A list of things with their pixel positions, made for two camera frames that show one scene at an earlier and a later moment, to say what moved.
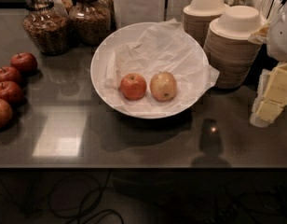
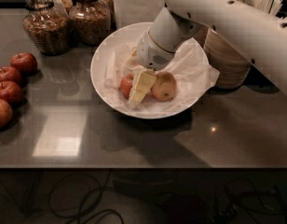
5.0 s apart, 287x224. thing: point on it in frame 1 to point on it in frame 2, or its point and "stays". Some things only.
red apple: (25, 63) stays
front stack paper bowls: (227, 45) stays
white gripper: (281, 37) to (150, 54)
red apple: (132, 86) stays
